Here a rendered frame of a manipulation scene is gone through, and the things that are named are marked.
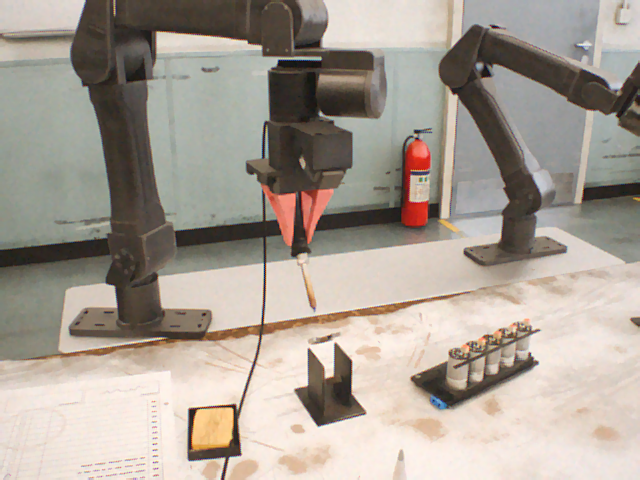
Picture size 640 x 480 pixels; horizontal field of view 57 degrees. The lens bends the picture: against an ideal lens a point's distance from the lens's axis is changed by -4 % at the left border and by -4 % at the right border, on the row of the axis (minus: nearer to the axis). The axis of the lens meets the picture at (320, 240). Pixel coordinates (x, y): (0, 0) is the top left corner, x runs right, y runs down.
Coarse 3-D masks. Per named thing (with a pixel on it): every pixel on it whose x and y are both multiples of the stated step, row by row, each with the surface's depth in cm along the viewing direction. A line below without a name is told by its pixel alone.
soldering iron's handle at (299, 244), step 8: (296, 200) 74; (296, 208) 73; (296, 216) 73; (296, 224) 73; (296, 232) 72; (304, 232) 73; (296, 240) 72; (304, 240) 73; (296, 248) 72; (304, 248) 72
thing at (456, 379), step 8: (456, 352) 70; (448, 360) 70; (456, 360) 69; (464, 360) 69; (448, 368) 70; (464, 368) 69; (448, 376) 70; (456, 376) 69; (464, 376) 70; (448, 384) 70; (456, 384) 70; (464, 384) 70
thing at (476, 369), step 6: (474, 354) 70; (480, 360) 71; (474, 366) 71; (480, 366) 71; (468, 372) 71; (474, 372) 71; (480, 372) 71; (468, 378) 72; (474, 378) 71; (480, 378) 72
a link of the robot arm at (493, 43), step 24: (480, 24) 104; (456, 48) 108; (480, 48) 113; (504, 48) 103; (528, 48) 101; (456, 72) 109; (528, 72) 102; (552, 72) 99; (576, 72) 96; (600, 72) 96; (576, 96) 97
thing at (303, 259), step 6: (300, 258) 72; (306, 258) 72; (300, 264) 72; (306, 264) 72; (306, 270) 72; (306, 276) 72; (306, 282) 72; (306, 288) 72; (312, 288) 72; (312, 294) 71; (312, 300) 71; (312, 306) 71
